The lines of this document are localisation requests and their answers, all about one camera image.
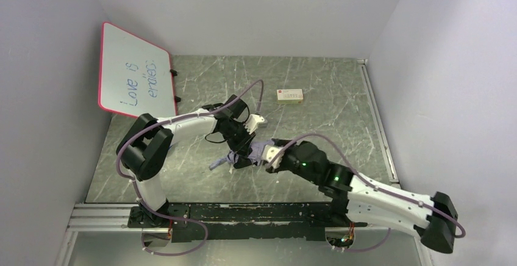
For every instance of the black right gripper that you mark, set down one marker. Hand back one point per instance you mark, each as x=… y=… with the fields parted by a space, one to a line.
x=278 y=145

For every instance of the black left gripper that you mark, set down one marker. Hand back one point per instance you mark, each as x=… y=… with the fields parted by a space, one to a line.
x=238 y=148

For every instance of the light purple folding umbrella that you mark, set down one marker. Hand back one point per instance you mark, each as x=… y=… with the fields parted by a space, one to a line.
x=238 y=161

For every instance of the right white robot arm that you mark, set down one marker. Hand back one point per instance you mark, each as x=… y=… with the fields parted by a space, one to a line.
x=357 y=198

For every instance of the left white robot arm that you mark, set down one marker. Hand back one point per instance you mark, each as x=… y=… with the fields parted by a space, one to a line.
x=145 y=147

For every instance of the small white cardboard box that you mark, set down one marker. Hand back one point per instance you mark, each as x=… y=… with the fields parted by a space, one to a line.
x=290 y=96

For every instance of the red framed whiteboard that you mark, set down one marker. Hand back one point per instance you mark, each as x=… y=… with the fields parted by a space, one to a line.
x=134 y=75

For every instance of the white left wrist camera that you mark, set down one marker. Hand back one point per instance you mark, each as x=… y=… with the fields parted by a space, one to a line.
x=254 y=122

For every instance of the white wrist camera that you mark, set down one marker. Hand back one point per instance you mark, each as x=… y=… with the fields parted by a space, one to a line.
x=272 y=155
x=254 y=122

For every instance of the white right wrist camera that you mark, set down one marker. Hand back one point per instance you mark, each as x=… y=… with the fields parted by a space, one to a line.
x=272 y=155

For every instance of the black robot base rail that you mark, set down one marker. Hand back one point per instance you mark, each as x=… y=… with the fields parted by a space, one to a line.
x=240 y=221

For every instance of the aluminium frame rail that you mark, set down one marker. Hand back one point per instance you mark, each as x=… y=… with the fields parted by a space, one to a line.
x=114 y=217

